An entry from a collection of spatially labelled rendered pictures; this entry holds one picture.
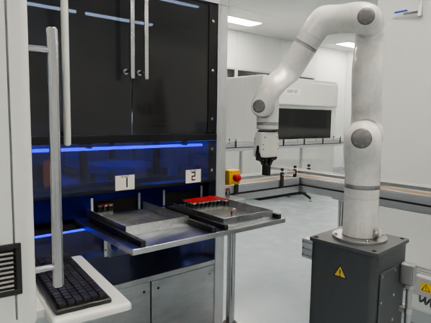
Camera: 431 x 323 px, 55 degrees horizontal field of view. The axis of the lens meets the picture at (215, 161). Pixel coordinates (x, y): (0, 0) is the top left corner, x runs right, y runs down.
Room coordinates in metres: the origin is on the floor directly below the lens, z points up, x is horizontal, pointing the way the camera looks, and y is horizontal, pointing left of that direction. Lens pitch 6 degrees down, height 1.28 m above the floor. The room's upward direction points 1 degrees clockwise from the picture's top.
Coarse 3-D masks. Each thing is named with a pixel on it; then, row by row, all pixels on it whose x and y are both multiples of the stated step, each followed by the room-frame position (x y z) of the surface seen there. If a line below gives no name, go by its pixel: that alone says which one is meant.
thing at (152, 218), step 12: (144, 204) 1.79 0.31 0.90; (96, 216) 1.57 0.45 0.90; (108, 216) 1.66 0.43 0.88; (120, 216) 1.66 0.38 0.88; (132, 216) 1.66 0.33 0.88; (144, 216) 1.67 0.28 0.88; (156, 216) 1.67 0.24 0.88; (168, 216) 1.65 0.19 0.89; (180, 216) 1.58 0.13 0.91; (120, 228) 1.41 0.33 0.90; (132, 228) 1.40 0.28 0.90; (144, 228) 1.43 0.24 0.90; (156, 228) 1.46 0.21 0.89; (168, 228) 1.49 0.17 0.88
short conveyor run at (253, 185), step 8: (248, 176) 2.28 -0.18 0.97; (256, 176) 2.32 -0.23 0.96; (264, 176) 2.36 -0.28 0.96; (272, 176) 2.53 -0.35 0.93; (280, 176) 2.40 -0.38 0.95; (240, 184) 2.21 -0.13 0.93; (248, 184) 2.25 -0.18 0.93; (256, 184) 2.29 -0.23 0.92; (264, 184) 2.33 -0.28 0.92; (272, 184) 2.37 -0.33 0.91; (280, 184) 2.40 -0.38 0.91; (288, 184) 2.46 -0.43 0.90; (296, 184) 2.50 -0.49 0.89; (232, 192) 2.18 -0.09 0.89; (240, 192) 2.21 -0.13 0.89; (248, 192) 2.25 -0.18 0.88; (256, 192) 2.29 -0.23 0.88; (264, 192) 2.33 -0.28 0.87; (272, 192) 2.37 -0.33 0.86; (280, 192) 2.41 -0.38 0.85; (288, 192) 2.46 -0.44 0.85
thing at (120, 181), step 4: (116, 176) 1.64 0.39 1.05; (120, 176) 1.65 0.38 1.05; (124, 176) 1.66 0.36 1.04; (128, 176) 1.67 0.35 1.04; (132, 176) 1.68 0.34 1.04; (116, 180) 1.64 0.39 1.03; (120, 180) 1.65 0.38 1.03; (124, 180) 1.66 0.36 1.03; (128, 180) 1.67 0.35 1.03; (132, 180) 1.68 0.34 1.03; (116, 184) 1.64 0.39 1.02; (120, 184) 1.65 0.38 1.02; (124, 184) 1.66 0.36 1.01; (128, 184) 1.67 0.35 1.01; (132, 184) 1.68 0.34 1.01; (116, 188) 1.64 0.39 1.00; (120, 188) 1.65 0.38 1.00; (124, 188) 1.66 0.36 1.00; (128, 188) 1.67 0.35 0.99; (132, 188) 1.68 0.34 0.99
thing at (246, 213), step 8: (232, 200) 1.86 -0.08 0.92; (184, 208) 1.71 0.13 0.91; (240, 208) 1.82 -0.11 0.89; (248, 208) 1.78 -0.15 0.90; (256, 208) 1.74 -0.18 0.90; (264, 208) 1.70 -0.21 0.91; (208, 216) 1.58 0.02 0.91; (216, 216) 1.55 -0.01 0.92; (224, 216) 1.69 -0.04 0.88; (240, 216) 1.56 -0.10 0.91; (248, 216) 1.59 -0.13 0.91; (256, 216) 1.61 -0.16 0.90; (264, 216) 1.64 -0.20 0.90; (272, 216) 1.67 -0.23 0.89; (232, 224) 1.54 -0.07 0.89; (240, 224) 1.56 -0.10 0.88
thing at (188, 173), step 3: (186, 171) 1.85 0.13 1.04; (189, 171) 1.86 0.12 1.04; (192, 171) 1.88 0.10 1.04; (195, 171) 1.88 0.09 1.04; (198, 171) 1.90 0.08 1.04; (186, 174) 1.85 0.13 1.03; (189, 174) 1.86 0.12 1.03; (192, 174) 1.88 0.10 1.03; (198, 174) 1.90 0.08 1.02; (186, 177) 1.85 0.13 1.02; (189, 177) 1.86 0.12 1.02; (192, 177) 1.88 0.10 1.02; (195, 177) 1.88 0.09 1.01; (198, 177) 1.90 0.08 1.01; (186, 180) 1.85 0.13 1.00; (189, 180) 1.86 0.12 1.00; (195, 180) 1.88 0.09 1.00; (198, 180) 1.90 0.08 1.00
